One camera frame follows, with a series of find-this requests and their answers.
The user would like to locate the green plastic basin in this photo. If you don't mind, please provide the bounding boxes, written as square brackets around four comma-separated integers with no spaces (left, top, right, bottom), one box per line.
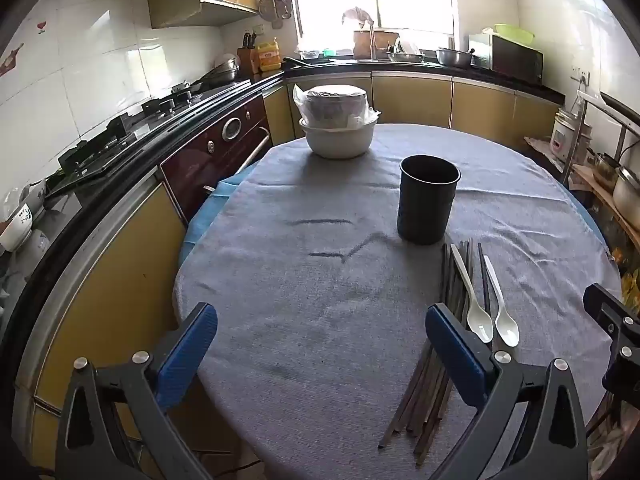
[493,23,535,43]

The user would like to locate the stacked metal basins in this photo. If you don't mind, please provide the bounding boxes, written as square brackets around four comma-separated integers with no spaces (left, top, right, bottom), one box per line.
[200,55,243,86]

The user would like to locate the metal shelf rack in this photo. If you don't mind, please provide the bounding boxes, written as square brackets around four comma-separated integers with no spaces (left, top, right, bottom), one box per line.
[562,91,640,251]

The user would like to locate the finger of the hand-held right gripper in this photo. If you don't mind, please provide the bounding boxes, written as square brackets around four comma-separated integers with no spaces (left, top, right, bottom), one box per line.
[584,282,640,353]

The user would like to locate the dark microwave oven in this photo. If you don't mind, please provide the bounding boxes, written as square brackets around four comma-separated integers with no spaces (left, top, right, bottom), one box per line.
[468,32,544,86]

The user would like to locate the black glass gas hob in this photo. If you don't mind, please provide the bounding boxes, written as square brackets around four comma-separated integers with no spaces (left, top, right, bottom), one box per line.
[45,80,251,196]

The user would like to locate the grey tablecloth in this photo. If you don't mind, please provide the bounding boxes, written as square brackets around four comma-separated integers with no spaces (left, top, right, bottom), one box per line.
[172,122,623,480]

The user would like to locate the wooden cutting board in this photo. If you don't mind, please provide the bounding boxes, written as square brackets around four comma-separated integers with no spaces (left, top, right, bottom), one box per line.
[353,30,401,60]

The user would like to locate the blue under cloth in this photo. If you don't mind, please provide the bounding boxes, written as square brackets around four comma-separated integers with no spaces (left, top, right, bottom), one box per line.
[178,166,611,266]

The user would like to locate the old white rice cooker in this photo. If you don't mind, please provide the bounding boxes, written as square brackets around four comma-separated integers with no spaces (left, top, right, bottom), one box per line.
[552,107,593,163]

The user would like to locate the bottle wall sticker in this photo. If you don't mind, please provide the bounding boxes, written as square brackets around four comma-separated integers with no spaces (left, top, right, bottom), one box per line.
[0,44,25,78]

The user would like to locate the bagged stack of bowls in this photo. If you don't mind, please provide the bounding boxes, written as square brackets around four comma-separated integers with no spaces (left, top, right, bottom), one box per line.
[292,84,382,130]

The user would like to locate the cloth on faucet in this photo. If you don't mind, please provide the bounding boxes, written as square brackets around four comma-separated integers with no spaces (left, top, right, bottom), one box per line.
[341,7,376,28]

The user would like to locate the black utensil holder cup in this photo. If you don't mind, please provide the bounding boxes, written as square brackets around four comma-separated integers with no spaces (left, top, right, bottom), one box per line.
[397,155,461,246]

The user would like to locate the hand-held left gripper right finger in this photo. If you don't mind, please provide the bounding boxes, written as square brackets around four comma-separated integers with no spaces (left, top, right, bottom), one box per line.
[425,302,588,480]

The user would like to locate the large white bowl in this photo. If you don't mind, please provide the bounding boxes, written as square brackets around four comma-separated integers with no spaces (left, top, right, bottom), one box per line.
[299,115,379,159]

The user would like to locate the dark red built-in oven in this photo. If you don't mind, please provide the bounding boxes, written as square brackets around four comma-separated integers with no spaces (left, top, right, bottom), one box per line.
[160,94,273,223]

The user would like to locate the black kitchen countertop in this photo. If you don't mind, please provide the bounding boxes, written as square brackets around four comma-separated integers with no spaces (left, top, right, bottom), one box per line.
[0,57,566,411]

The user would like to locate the yellow detergent bottle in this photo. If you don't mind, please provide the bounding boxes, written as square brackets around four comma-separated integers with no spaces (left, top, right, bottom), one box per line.
[256,38,282,72]

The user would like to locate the dish rack with dishes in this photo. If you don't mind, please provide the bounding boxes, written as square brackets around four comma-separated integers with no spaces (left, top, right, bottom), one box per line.
[385,37,426,63]

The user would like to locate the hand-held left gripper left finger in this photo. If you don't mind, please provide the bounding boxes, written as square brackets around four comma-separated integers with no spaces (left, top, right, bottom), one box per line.
[55,302,219,480]

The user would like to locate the large lidded pot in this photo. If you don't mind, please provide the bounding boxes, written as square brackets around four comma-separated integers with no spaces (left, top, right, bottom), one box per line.
[612,165,640,218]

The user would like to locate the round hanging strainer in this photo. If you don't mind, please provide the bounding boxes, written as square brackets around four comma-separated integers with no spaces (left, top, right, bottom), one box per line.
[258,0,293,28]

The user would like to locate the white plastic spoon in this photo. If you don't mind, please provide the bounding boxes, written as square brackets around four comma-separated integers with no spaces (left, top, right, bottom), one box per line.
[482,255,521,348]
[450,243,494,344]

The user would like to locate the bundle of dark chopsticks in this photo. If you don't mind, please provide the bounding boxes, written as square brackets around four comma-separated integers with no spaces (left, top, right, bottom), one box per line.
[378,240,493,466]

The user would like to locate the small white bowl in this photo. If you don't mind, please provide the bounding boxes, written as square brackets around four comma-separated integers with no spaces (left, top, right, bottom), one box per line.
[5,179,48,221]

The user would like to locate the wooden knife block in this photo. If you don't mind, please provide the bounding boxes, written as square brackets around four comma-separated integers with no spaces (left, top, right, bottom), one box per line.
[236,32,260,76]

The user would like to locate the steel mixing bowl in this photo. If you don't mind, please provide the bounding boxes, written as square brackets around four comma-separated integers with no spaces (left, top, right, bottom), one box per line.
[435,47,475,67]

